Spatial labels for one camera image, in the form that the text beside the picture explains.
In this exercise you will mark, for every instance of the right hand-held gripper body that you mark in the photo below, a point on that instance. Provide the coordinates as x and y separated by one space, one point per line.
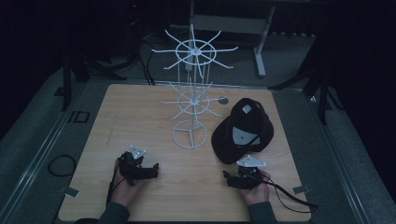
249 175

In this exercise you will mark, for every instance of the black baseball cap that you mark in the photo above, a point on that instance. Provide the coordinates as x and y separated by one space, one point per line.
241 130

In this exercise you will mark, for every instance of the person's left hand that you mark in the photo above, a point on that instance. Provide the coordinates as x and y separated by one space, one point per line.
124 193

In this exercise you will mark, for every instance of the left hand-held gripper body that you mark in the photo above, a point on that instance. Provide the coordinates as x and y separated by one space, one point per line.
132 166

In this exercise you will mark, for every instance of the grey metal table frame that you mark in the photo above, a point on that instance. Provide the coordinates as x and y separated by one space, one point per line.
230 24

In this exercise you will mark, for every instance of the black tripod stand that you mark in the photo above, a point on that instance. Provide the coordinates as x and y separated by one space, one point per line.
322 93

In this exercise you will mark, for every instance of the grey metal table bracket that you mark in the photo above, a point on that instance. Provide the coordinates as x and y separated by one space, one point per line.
301 189
72 192

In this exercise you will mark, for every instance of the grey round table grommet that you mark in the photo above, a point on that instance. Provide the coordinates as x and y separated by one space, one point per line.
223 100

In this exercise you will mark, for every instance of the person's right hand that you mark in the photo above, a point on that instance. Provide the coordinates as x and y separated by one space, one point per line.
257 194

